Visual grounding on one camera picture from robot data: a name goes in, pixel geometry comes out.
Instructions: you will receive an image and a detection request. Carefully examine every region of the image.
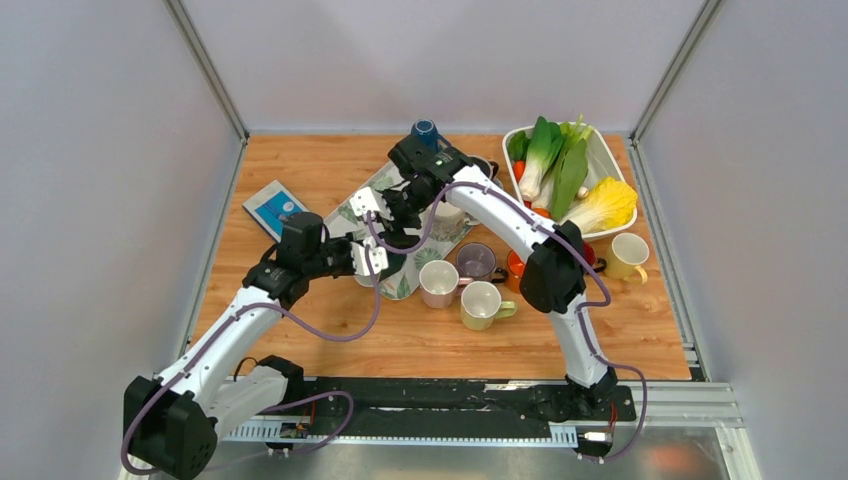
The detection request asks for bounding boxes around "dark blue faceted mug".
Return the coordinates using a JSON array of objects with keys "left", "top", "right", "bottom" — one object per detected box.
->
[{"left": 410, "top": 119, "right": 440, "bottom": 151}]

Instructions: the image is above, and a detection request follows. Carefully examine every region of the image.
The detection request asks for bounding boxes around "purple mug black handle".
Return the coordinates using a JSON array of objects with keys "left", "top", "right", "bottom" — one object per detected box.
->
[{"left": 456, "top": 242, "right": 508, "bottom": 284}]

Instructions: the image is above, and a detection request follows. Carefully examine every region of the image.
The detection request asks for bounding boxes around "pink faceted mug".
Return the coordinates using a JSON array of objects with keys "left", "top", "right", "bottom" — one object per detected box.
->
[{"left": 419, "top": 260, "right": 474, "bottom": 309}]

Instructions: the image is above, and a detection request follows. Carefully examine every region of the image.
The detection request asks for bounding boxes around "orange mug black handle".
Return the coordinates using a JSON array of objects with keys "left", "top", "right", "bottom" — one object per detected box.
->
[{"left": 505, "top": 250, "right": 525, "bottom": 294}]

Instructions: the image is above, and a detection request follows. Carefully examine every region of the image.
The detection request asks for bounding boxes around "lime green faceted mug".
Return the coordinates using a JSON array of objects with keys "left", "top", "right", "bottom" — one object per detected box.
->
[{"left": 460, "top": 281, "right": 517, "bottom": 331}]

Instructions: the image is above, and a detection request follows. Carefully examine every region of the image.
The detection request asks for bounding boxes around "red mug black handle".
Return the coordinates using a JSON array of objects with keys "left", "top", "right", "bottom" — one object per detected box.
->
[{"left": 583, "top": 241, "right": 607, "bottom": 273}]

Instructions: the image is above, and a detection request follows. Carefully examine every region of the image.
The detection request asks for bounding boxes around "pale yellow mug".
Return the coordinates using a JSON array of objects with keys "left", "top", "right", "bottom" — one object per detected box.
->
[{"left": 604, "top": 233, "right": 650, "bottom": 285}]

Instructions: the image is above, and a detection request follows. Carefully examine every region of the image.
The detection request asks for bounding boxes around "dark green faceted mug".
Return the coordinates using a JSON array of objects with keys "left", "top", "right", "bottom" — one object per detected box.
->
[{"left": 347, "top": 229, "right": 421, "bottom": 287}]

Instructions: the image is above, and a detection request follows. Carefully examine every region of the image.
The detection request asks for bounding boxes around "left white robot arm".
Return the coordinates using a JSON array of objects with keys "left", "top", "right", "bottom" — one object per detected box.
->
[{"left": 120, "top": 212, "right": 389, "bottom": 479}]

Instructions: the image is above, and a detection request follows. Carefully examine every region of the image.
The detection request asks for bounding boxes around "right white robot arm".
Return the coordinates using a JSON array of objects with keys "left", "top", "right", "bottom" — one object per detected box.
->
[{"left": 363, "top": 134, "right": 618, "bottom": 418}]

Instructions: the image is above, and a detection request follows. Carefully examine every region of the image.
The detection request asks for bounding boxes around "large floral cream mug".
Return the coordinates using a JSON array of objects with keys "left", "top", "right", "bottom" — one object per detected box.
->
[{"left": 430, "top": 202, "right": 479, "bottom": 243}]

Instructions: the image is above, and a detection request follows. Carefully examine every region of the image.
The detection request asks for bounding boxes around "black floral upright mug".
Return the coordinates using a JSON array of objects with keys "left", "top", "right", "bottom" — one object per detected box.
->
[{"left": 469, "top": 155, "right": 499, "bottom": 180}]

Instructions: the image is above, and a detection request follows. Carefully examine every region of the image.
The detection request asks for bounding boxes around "floral white serving tray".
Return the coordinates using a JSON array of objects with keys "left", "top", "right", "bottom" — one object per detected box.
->
[{"left": 324, "top": 162, "right": 503, "bottom": 300}]

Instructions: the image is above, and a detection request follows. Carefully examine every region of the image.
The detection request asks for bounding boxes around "small red tomato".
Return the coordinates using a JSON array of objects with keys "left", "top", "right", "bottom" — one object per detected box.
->
[{"left": 512, "top": 160, "right": 527, "bottom": 184}]

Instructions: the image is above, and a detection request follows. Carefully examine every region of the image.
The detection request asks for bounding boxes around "orange carrot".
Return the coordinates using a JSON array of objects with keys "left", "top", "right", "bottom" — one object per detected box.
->
[{"left": 532, "top": 208, "right": 551, "bottom": 219}]

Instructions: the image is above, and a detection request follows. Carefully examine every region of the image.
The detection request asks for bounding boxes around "green bok choy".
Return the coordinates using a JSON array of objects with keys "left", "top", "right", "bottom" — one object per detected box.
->
[{"left": 508, "top": 116, "right": 594, "bottom": 221}]

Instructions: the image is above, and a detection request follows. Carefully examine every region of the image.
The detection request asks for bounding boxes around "white vegetable tub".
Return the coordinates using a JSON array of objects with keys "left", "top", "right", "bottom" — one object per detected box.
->
[{"left": 501, "top": 125, "right": 639, "bottom": 242}]

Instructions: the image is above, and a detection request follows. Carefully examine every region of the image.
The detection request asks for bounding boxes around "yellow napa cabbage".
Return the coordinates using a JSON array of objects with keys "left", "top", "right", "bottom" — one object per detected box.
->
[{"left": 559, "top": 177, "right": 639, "bottom": 236}]

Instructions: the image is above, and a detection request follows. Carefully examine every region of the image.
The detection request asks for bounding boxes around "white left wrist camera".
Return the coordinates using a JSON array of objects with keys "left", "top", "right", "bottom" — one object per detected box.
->
[{"left": 350, "top": 237, "right": 389, "bottom": 276}]

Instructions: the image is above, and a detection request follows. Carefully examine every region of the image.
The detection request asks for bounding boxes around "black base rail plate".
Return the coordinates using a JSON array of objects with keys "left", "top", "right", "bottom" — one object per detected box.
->
[{"left": 283, "top": 377, "right": 638, "bottom": 439}]

